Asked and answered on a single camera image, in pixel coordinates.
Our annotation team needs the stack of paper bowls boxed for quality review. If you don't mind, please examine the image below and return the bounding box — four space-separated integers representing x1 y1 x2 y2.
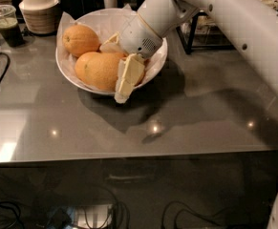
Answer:
19 0 62 34

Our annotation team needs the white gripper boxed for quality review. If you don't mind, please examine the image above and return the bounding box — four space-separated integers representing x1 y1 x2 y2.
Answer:
99 14 163 104

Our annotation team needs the black wire rack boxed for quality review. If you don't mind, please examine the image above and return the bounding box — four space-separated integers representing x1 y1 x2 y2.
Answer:
173 0 278 55

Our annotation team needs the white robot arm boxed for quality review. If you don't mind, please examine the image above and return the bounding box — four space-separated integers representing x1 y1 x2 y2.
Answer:
101 0 278 103

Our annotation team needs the white ceramic bowl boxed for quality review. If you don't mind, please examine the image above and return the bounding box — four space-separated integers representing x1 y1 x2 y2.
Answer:
55 8 169 97

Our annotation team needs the white paper bowl liner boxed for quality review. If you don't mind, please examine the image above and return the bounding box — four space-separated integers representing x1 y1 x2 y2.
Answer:
56 3 166 93

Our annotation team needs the plastic cup green drink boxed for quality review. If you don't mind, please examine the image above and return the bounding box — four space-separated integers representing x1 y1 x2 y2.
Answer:
0 5 24 47

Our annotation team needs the orange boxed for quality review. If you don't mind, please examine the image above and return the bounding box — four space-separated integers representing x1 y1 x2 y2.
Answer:
84 52 124 92
75 52 99 82
62 24 100 57

